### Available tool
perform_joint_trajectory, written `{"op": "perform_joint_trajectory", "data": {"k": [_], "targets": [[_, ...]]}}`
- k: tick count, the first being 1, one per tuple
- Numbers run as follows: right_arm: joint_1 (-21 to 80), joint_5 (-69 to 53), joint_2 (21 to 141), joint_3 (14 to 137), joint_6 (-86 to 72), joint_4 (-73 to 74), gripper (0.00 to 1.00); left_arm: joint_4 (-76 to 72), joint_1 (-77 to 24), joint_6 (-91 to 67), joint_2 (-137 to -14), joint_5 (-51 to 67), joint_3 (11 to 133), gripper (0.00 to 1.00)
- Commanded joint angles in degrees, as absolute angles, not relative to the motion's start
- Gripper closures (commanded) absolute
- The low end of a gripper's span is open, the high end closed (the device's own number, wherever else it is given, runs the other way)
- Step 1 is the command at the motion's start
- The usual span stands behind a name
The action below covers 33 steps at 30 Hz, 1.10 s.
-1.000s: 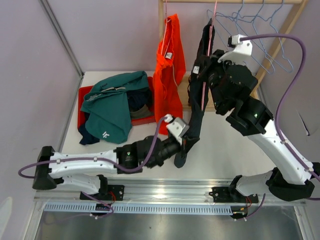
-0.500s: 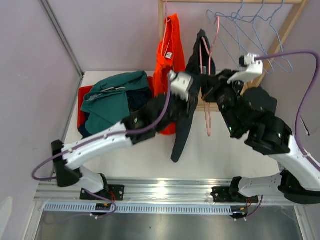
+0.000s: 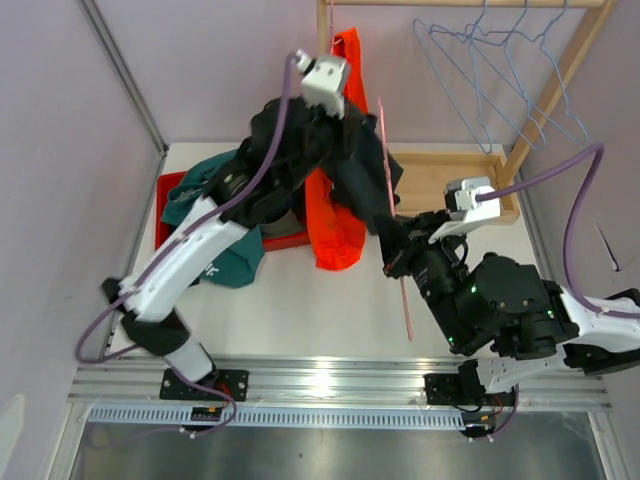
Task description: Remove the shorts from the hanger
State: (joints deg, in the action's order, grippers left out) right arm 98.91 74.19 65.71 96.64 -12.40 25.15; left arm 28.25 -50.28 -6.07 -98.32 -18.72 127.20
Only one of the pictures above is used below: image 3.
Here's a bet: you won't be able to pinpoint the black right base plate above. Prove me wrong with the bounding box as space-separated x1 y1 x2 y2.
423 373 515 410

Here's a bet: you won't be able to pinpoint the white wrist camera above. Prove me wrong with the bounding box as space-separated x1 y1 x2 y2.
294 49 351 119
429 176 501 244

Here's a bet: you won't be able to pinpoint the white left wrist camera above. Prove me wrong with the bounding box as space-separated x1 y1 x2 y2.
294 49 351 119

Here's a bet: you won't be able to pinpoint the dark grey shorts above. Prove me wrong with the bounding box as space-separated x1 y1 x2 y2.
321 102 404 235

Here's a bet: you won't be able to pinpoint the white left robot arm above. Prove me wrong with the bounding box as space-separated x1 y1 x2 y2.
101 97 360 400

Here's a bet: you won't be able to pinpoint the pink hanger of grey shorts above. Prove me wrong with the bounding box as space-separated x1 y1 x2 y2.
377 97 414 343

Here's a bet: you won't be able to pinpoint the blue hanger of teal shorts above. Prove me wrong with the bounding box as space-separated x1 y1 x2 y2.
411 1 494 154

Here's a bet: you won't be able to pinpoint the blue hanger of navy shorts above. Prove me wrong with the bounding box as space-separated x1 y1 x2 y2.
464 1 546 151

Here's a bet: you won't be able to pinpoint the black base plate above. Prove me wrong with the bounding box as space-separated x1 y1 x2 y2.
423 373 515 410
159 369 250 402

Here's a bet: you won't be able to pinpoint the red plastic tray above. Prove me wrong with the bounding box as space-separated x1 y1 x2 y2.
154 171 310 252

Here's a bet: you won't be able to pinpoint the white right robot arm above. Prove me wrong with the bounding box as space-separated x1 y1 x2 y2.
374 211 639 404

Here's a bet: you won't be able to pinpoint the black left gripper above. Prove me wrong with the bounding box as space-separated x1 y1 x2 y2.
280 94 358 194

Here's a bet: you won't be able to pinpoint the teal green shorts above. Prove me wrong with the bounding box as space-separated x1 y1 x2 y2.
158 149 265 289

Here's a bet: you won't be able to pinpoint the slotted grey cable duct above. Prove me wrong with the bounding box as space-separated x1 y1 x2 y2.
88 404 465 431

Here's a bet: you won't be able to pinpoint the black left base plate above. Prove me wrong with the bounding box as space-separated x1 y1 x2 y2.
159 369 250 402

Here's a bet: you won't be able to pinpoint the aluminium mounting rail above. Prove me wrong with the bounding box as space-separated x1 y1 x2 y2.
67 356 612 412

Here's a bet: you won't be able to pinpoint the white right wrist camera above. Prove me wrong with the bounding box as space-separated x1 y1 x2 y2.
429 176 501 244

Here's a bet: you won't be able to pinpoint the orange shorts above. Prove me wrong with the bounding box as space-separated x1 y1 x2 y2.
304 27 369 271

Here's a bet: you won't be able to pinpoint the pink hanger of orange shorts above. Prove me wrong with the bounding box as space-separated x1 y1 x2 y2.
318 1 351 57

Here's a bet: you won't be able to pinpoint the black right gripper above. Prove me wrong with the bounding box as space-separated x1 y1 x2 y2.
376 207 475 350

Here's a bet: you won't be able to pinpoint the wooden clothes rack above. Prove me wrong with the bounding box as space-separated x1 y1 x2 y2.
313 0 621 227

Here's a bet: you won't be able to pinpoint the light blue wire hanger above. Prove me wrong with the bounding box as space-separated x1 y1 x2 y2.
509 1 589 150

